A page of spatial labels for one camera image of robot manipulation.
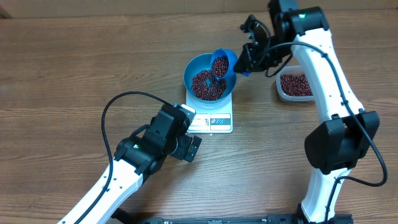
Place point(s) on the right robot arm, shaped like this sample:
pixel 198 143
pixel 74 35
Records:
pixel 346 129

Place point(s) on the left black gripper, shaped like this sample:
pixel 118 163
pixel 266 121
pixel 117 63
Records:
pixel 181 152

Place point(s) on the red beans in bowl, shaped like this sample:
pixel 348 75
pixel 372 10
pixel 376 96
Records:
pixel 206 87

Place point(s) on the blue metal bowl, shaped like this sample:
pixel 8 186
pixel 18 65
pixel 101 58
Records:
pixel 196 65

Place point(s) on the blue plastic measuring scoop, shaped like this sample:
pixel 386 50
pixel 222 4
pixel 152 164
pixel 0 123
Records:
pixel 222 63

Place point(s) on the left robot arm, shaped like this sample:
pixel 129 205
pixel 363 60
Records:
pixel 136 158

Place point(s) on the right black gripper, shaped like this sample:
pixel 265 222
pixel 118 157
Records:
pixel 251 56

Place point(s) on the clear plastic food container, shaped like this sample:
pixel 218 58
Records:
pixel 291 70

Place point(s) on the white digital kitchen scale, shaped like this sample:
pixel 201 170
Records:
pixel 211 118

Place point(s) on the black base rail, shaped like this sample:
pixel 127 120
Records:
pixel 124 217

